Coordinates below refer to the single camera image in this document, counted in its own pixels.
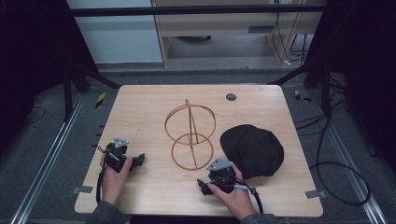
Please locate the black metal stand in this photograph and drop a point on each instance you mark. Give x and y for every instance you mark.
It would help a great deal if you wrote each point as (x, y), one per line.
(70, 90)
(325, 87)

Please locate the yellow black striped tape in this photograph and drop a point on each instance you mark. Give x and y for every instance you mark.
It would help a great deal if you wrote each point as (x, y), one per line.
(100, 99)
(301, 96)

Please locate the black cap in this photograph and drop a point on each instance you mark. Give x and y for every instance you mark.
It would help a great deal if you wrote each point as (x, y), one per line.
(253, 151)

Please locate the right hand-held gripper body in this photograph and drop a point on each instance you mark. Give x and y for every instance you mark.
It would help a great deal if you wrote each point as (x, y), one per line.
(221, 174)

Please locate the person's right hand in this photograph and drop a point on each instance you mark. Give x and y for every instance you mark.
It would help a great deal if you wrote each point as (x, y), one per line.
(234, 200)

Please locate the metal floor rail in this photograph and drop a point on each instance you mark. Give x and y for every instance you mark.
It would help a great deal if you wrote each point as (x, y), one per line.
(351, 161)
(46, 161)

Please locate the white cabinet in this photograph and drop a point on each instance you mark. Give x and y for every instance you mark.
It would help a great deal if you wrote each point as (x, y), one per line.
(118, 37)

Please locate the black curtain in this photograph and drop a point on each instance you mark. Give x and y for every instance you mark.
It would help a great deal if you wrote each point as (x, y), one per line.
(367, 62)
(34, 62)

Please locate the grey metal table bracket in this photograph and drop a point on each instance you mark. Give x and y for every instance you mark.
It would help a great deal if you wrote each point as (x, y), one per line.
(316, 194)
(82, 189)

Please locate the person's left hand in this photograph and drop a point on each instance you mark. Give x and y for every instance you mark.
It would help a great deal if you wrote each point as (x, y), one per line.
(113, 183)

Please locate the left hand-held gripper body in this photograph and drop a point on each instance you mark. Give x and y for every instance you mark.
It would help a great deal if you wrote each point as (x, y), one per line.
(115, 155)

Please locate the light wooden desk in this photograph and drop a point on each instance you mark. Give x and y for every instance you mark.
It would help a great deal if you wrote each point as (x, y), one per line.
(218, 26)

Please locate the black horizontal frame bar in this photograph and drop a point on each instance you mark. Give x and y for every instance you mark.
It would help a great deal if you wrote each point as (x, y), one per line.
(193, 10)

